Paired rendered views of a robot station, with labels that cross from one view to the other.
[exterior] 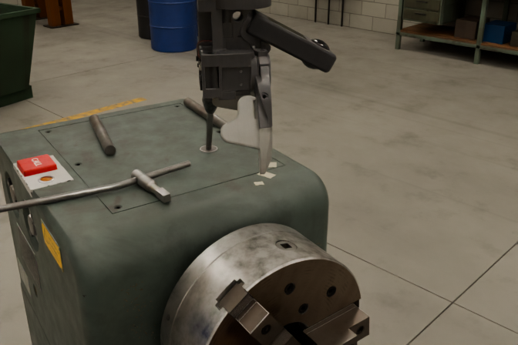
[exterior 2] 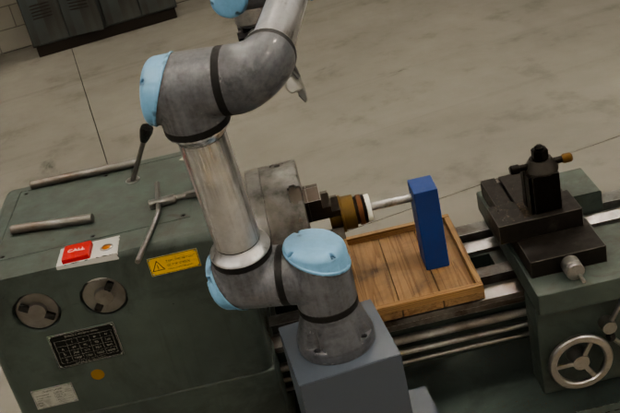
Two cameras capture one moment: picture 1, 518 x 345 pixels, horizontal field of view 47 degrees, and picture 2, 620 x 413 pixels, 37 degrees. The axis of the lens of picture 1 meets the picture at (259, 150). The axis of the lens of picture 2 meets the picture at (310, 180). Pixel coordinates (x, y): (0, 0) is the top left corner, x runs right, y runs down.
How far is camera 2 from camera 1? 1.71 m
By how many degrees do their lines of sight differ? 51
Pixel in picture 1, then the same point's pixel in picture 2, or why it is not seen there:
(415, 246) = not seen: hidden behind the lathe
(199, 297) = (278, 212)
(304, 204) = not seen: hidden behind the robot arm
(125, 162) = (113, 215)
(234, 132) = (292, 87)
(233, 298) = (295, 195)
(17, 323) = not seen: outside the picture
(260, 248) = (272, 172)
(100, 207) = (176, 221)
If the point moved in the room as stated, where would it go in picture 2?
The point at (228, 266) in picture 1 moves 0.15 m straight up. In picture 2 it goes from (274, 188) to (259, 131)
